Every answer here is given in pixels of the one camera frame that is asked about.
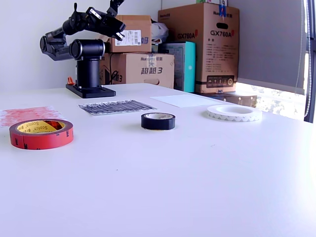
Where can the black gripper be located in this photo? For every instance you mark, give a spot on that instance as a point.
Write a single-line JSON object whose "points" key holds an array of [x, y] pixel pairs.
{"points": [[95, 14]]}

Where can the black tape roll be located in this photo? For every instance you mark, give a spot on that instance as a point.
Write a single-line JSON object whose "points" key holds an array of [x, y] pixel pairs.
{"points": [[158, 124]]}

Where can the red tape roll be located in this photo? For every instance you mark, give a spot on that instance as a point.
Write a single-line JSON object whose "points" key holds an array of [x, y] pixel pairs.
{"points": [[42, 142]]}

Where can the white tape roll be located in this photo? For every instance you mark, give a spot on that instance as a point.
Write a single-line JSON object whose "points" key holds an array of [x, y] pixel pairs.
{"points": [[234, 119]]}

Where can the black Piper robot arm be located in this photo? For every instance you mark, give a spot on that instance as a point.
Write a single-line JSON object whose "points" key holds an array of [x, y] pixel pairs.
{"points": [[89, 49]]}

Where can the small labelled cardboard box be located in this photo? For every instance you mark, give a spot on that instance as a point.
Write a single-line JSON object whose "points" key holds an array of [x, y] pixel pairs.
{"points": [[138, 48]]}

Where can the white plastic bag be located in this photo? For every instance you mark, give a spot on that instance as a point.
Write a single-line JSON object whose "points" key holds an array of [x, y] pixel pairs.
{"points": [[159, 30]]}

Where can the cardboard box with blue print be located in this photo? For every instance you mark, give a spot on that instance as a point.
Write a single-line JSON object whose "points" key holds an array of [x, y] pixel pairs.
{"points": [[148, 71]]}

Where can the orange clamp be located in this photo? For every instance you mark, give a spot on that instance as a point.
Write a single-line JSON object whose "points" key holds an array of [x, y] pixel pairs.
{"points": [[70, 81]]}

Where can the black scribbled paper sheet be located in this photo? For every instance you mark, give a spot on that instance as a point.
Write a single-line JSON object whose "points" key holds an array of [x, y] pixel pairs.
{"points": [[116, 107]]}

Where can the teal product box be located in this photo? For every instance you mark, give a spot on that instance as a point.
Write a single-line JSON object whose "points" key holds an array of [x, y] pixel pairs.
{"points": [[190, 66]]}

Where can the green package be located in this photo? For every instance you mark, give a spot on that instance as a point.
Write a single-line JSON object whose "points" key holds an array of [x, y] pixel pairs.
{"points": [[205, 1]]}

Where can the plain white paper sheet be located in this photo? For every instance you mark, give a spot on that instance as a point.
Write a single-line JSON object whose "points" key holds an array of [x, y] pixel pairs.
{"points": [[185, 100]]}

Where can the tall cardboard box GX760A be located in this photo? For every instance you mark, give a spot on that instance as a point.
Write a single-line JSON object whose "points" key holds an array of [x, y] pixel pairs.
{"points": [[217, 56]]}

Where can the red scribbled paper sheet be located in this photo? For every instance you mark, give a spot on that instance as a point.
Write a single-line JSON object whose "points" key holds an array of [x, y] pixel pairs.
{"points": [[29, 112]]}

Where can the grey roller blind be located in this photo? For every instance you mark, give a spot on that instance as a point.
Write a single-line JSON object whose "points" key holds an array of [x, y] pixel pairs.
{"points": [[269, 44]]}

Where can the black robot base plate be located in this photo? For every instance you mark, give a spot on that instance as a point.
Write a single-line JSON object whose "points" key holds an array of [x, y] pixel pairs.
{"points": [[93, 93]]}

